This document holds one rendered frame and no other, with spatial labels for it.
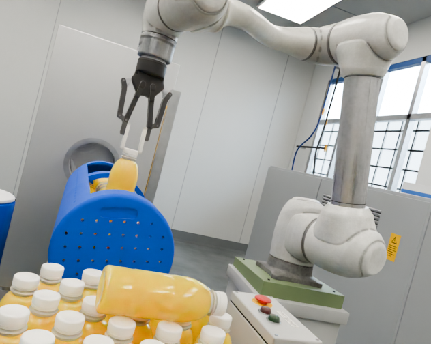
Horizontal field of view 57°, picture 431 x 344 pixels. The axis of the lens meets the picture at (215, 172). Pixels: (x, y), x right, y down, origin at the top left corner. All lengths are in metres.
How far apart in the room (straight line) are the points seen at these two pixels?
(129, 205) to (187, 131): 5.19
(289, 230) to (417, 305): 1.16
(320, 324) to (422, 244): 1.03
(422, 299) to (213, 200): 4.39
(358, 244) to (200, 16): 0.72
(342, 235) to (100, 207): 0.66
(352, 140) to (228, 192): 5.19
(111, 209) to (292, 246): 0.63
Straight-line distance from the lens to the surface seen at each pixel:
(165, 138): 2.37
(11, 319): 0.60
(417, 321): 2.38
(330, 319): 1.36
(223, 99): 6.23
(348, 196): 1.20
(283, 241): 1.34
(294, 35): 1.25
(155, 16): 1.00
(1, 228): 1.60
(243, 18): 0.98
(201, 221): 6.28
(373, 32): 1.19
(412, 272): 2.27
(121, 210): 0.93
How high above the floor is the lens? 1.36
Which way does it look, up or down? 2 degrees down
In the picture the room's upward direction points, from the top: 15 degrees clockwise
